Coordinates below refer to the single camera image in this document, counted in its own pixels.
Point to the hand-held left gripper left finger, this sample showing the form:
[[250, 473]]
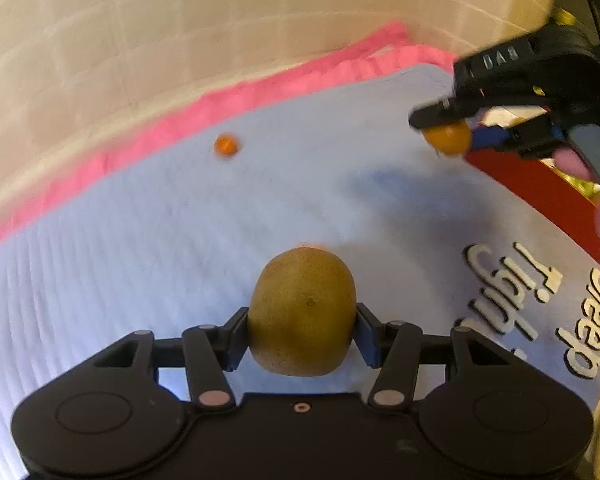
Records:
[[237, 340]]

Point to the red cardboard box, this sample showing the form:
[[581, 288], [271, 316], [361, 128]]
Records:
[[530, 195]]

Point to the pink cloth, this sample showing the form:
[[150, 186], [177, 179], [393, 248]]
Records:
[[130, 145]]

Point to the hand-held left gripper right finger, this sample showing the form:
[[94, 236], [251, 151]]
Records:
[[367, 340]]

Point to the brown kiwi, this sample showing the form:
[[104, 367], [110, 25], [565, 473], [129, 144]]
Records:
[[300, 310]]

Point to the light blue quilted mat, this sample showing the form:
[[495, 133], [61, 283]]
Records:
[[130, 260]]

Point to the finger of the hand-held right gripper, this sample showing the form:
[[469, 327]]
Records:
[[495, 137], [437, 112]]

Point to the tiny orange tangerine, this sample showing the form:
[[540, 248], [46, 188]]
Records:
[[226, 145]]

